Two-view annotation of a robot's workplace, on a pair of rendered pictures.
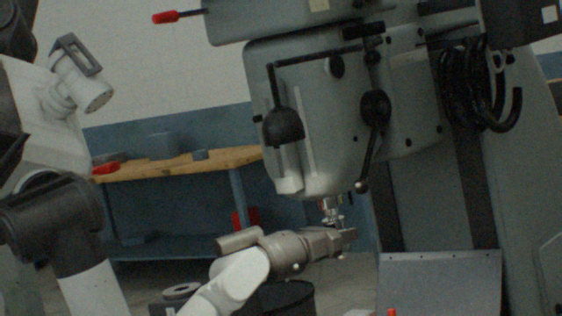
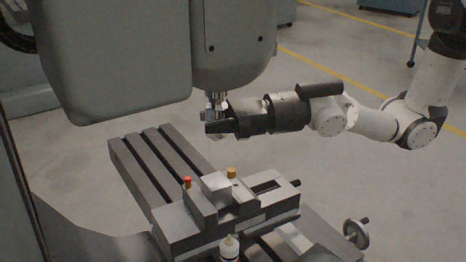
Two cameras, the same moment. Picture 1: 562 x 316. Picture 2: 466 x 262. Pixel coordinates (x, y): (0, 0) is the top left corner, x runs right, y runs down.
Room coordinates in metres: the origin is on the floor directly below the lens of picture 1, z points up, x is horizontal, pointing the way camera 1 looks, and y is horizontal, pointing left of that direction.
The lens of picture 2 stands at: (2.59, 0.19, 1.62)
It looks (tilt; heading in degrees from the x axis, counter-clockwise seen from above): 31 degrees down; 200
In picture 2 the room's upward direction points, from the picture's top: straight up
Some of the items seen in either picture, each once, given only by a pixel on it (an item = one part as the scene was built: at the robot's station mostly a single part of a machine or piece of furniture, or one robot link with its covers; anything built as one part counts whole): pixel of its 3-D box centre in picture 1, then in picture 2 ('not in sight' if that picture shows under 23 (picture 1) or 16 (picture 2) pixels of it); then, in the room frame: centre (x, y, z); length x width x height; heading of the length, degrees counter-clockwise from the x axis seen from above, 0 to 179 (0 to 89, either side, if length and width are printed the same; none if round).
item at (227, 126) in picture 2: not in sight; (220, 128); (1.95, -0.06, 1.22); 0.06 x 0.02 x 0.03; 124
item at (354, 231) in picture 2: not in sight; (348, 238); (1.53, 0.23, 0.62); 0.16 x 0.12 x 0.12; 141
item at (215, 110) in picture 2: (333, 220); (216, 107); (1.92, -0.08, 1.25); 0.05 x 0.05 x 0.01
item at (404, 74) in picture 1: (365, 95); (102, 9); (2.07, -0.21, 1.47); 0.24 x 0.19 x 0.26; 51
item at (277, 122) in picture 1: (281, 124); not in sight; (1.70, -0.02, 1.48); 0.07 x 0.07 x 0.06
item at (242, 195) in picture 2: not in sight; (237, 191); (1.87, -0.05, 1.01); 0.12 x 0.06 x 0.04; 49
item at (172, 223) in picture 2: not in sight; (227, 205); (1.89, -0.07, 0.97); 0.35 x 0.15 x 0.11; 139
